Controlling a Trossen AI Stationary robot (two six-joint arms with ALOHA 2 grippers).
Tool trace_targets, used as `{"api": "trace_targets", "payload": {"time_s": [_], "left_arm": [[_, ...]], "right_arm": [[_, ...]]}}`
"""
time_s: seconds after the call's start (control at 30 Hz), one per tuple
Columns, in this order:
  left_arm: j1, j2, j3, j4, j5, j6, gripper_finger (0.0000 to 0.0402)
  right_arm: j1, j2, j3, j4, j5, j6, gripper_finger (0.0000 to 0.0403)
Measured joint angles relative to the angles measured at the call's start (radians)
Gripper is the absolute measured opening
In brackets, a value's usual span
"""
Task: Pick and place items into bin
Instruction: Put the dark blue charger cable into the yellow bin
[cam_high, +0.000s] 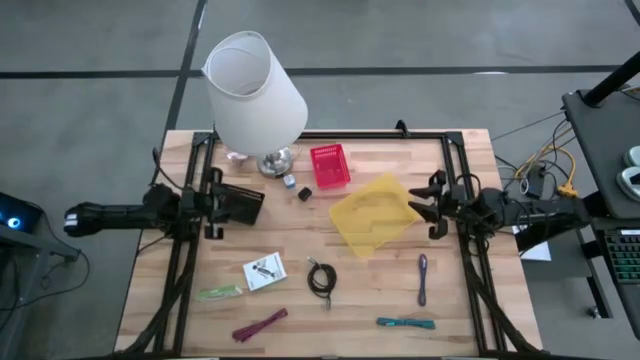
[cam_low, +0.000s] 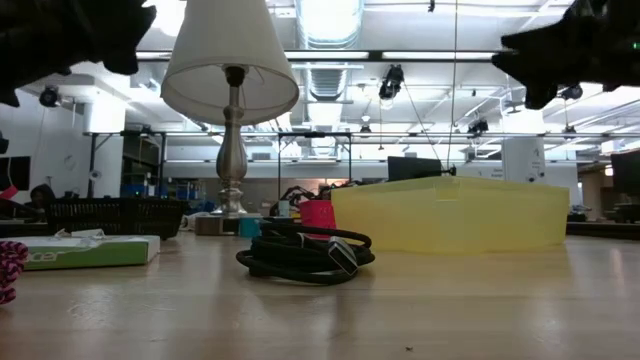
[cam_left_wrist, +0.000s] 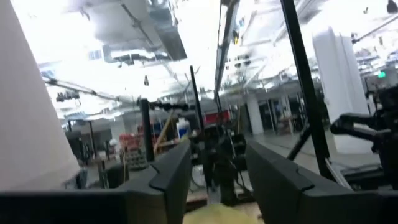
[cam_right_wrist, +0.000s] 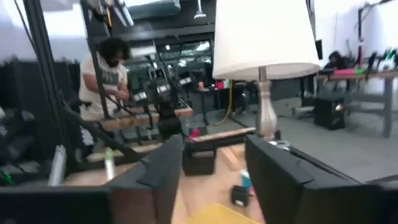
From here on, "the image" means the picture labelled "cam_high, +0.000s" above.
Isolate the computer case with blue light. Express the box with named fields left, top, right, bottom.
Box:
left=0, top=192, right=45, bottom=235

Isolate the black monitor pole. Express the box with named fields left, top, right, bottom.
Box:
left=582, top=51, right=640, bottom=109

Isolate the green zip tie bundle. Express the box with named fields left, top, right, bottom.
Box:
left=194, top=283, right=244, bottom=303

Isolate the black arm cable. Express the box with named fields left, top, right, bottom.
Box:
left=449, top=172, right=501, bottom=257
left=151, top=146, right=187, bottom=192

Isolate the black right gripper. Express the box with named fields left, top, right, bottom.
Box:
left=407, top=169, right=471, bottom=240

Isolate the grey metal stand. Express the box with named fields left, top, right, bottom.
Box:
left=0, top=223, right=82, bottom=360

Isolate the maroon cable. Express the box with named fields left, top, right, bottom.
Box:
left=231, top=307, right=290, bottom=344

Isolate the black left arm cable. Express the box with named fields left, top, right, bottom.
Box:
left=151, top=146, right=187, bottom=192

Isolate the white shade chrome table lamp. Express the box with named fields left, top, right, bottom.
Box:
left=201, top=30, right=309, bottom=180

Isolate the black side desk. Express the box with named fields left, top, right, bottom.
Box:
left=561, top=88, right=640, bottom=221

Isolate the backlit black keyboard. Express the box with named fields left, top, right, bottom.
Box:
left=603, top=228, right=640, bottom=285

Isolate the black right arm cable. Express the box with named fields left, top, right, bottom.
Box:
left=449, top=172, right=501, bottom=257

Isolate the black left cable bundle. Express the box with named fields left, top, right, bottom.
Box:
left=115, top=239, right=199, bottom=357

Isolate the white device with black patch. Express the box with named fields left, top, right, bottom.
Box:
left=614, top=166, right=640, bottom=203

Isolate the black desk leg bar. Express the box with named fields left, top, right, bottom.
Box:
left=514, top=199, right=609, bottom=252

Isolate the white paper sheet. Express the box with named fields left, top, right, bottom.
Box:
left=519, top=238, right=552, bottom=262

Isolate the white booklet with figure print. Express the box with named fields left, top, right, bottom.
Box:
left=242, top=251, right=289, bottom=293

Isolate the black keyboard tray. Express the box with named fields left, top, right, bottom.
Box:
left=589, top=217, right=640, bottom=341

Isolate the yellow floor cable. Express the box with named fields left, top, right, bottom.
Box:
left=513, top=143, right=580, bottom=199

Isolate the black cable bundle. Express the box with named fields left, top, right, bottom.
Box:
left=115, top=239, right=199, bottom=357
left=462, top=239, right=541, bottom=357

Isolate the black right cable bundle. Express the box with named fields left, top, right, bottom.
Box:
left=462, top=239, right=541, bottom=357

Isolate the black power adapter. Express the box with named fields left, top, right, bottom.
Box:
left=524, top=164, right=549, bottom=200

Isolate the yellow translucent plastic bin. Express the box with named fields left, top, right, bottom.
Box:
left=328, top=172, right=422, bottom=259

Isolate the black aluminium table frame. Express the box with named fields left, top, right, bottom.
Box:
left=152, top=128, right=544, bottom=360

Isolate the teal cable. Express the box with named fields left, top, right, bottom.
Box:
left=375, top=316, right=437, bottom=331

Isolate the red plastic mesh basket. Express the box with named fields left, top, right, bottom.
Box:
left=309, top=143, right=352, bottom=191

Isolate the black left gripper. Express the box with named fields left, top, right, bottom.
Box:
left=195, top=167, right=257, bottom=240

